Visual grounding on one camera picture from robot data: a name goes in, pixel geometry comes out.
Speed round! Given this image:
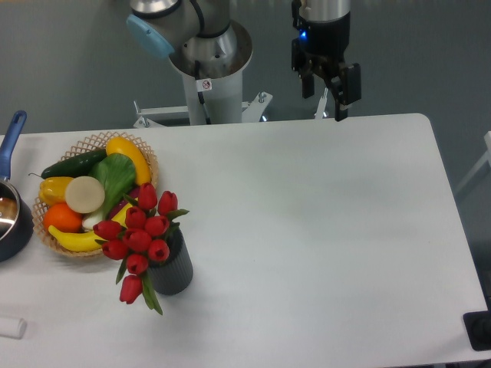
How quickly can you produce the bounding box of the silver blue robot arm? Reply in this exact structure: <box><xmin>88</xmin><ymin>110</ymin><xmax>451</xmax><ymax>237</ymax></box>
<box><xmin>126</xmin><ymin>1</ymin><xmax>361</xmax><ymax>125</ymax></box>

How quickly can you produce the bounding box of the red tulip bouquet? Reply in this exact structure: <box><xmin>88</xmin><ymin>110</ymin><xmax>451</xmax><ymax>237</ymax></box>
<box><xmin>94</xmin><ymin>182</ymin><xmax>188</xmax><ymax>314</ymax></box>

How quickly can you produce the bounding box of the green cucumber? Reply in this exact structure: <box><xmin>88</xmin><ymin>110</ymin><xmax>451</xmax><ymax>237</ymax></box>
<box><xmin>29</xmin><ymin>149</ymin><xmax>107</xmax><ymax>179</ymax></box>

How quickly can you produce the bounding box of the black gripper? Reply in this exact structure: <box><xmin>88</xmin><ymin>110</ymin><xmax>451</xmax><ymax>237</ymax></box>
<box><xmin>292</xmin><ymin>10</ymin><xmax>361</xmax><ymax>121</ymax></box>

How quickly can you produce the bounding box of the white cylinder object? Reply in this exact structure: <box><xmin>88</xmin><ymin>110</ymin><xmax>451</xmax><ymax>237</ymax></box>
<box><xmin>0</xmin><ymin>316</ymin><xmax>27</xmax><ymax>340</ymax></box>

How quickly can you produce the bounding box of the black device at edge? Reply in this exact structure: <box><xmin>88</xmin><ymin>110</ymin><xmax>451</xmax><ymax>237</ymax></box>
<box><xmin>463</xmin><ymin>310</ymin><xmax>491</xmax><ymax>351</ymax></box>

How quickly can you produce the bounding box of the woven wicker basket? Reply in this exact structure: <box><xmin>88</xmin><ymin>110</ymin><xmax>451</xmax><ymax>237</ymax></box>
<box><xmin>32</xmin><ymin>132</ymin><xmax>159</xmax><ymax>258</ymax></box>

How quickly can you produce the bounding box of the orange fruit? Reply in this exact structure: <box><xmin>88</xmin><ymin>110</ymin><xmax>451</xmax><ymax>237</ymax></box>
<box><xmin>43</xmin><ymin>203</ymin><xmax>83</xmax><ymax>232</ymax></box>

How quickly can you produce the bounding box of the blue handled saucepan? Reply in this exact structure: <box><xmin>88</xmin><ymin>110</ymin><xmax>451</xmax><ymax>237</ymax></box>
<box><xmin>1</xmin><ymin>110</ymin><xmax>34</xmax><ymax>262</ymax></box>

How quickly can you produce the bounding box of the yellow banana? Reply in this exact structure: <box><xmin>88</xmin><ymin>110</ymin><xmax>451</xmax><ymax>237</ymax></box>
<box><xmin>48</xmin><ymin>225</ymin><xmax>103</xmax><ymax>252</ymax></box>

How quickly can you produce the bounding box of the green leafy cabbage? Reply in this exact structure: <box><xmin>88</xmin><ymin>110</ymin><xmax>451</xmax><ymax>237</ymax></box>
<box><xmin>89</xmin><ymin>153</ymin><xmax>136</xmax><ymax>223</ymax></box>

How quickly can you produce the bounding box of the white garlic bulb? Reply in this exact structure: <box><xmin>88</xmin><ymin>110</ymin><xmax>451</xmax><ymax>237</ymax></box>
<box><xmin>82</xmin><ymin>210</ymin><xmax>104</xmax><ymax>232</ymax></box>

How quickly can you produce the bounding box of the dark grey ribbed vase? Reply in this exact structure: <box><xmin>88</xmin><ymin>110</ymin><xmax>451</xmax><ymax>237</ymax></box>
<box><xmin>148</xmin><ymin>229</ymin><xmax>193</xmax><ymax>296</ymax></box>

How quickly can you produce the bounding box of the yellow squash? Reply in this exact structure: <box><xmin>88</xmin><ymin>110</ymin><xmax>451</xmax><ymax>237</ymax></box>
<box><xmin>106</xmin><ymin>136</ymin><xmax>151</xmax><ymax>185</ymax></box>

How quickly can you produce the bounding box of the beige round slice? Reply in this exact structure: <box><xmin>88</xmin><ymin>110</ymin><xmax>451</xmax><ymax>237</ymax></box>
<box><xmin>64</xmin><ymin>176</ymin><xmax>105</xmax><ymax>214</ymax></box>

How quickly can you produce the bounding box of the yellow bell pepper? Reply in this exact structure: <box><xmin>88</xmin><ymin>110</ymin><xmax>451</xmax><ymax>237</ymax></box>
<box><xmin>38</xmin><ymin>176</ymin><xmax>74</xmax><ymax>206</ymax></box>

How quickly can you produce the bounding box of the white furniture frame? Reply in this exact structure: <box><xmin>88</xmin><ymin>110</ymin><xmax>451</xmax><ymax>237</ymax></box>
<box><xmin>454</xmin><ymin>131</ymin><xmax>490</xmax><ymax>200</ymax></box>

